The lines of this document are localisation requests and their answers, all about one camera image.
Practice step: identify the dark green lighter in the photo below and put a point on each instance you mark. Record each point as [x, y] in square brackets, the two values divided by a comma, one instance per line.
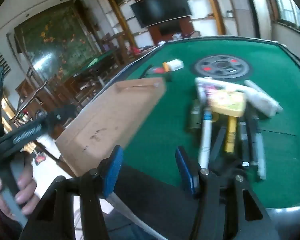
[195, 115]

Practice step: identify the wooden chair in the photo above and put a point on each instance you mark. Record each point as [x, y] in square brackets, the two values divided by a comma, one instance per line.
[27, 102]

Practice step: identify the long white tube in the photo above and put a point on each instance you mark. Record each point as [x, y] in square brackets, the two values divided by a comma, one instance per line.
[222, 83]

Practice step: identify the wall air vent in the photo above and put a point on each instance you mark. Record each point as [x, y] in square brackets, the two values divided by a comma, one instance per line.
[1, 63]

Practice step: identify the black pen with white label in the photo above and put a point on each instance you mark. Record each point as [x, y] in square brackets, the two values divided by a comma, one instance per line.
[245, 145]

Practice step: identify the large green wall painting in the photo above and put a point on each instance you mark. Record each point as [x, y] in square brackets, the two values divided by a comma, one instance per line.
[57, 37]

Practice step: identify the white card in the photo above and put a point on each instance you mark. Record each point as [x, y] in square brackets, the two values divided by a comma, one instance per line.
[176, 64]

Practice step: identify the white pen with blue tip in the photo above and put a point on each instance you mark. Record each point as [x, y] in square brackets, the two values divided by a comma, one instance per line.
[205, 137]

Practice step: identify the thin black pen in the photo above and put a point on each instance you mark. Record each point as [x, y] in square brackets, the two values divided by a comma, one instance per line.
[145, 72]

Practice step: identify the white tube right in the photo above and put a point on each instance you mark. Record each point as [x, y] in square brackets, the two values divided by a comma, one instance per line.
[265, 103]

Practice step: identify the wall television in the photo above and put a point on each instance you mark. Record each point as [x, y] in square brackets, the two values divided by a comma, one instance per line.
[161, 6]

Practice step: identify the white squeeze tube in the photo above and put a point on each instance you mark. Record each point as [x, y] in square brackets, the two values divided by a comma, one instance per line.
[200, 88]

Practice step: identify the pink patterned sachet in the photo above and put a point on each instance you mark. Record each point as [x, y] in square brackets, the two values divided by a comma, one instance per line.
[211, 91]

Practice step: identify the yellow printed card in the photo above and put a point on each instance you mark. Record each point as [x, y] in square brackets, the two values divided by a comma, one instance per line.
[227, 102]

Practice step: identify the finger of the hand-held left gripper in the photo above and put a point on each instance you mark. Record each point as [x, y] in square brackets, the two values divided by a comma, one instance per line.
[27, 133]

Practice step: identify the small white bottle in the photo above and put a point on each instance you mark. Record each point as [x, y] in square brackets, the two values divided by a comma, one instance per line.
[255, 87]

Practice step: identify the brown cardboard box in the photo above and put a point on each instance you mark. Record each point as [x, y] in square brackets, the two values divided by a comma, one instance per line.
[110, 120]

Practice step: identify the small red plastic object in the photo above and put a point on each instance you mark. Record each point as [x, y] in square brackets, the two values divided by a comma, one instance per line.
[158, 70]

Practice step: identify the green topped table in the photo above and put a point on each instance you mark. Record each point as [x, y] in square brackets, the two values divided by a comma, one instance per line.
[100, 60]

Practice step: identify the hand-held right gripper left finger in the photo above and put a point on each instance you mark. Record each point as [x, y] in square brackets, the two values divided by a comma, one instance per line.
[113, 172]

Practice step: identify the person's left hand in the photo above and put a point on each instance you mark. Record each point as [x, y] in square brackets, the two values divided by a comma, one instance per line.
[27, 187]

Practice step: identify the yellow and black pen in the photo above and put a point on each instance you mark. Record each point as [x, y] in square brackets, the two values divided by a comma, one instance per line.
[166, 66]

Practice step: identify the wooden wall shelf unit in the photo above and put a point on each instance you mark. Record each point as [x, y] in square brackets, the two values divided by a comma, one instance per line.
[120, 25]

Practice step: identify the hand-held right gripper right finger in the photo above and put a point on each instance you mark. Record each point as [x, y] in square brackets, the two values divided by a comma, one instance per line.
[186, 171]

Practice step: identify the clear and black pen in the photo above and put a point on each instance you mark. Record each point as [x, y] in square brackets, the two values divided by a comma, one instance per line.
[260, 155]

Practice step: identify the round grey table centre panel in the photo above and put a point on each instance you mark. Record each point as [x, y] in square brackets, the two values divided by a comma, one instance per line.
[221, 66]

